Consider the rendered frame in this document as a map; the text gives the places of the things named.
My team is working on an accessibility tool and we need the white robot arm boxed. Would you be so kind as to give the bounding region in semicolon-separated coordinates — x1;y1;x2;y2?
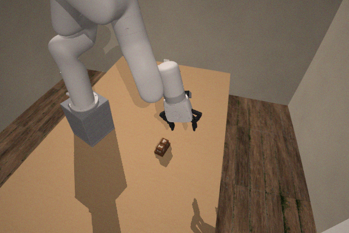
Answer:
48;0;191;112

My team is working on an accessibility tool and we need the brown wooden number cube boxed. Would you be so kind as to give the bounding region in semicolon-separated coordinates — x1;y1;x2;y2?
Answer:
156;143;165;154
160;138;169;148

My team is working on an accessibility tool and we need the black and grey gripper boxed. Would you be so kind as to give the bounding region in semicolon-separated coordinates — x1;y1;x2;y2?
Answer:
159;95;202;131

